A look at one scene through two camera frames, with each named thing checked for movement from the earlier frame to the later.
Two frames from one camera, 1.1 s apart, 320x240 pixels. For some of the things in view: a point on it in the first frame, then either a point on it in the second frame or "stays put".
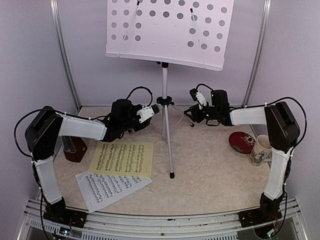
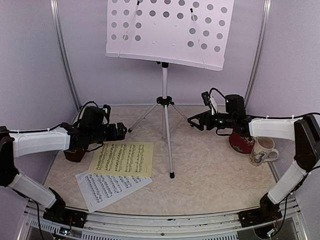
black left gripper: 146,123 to 121,134
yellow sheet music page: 125,158 stays put
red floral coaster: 242,142 stays put
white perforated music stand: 188,33 stays put
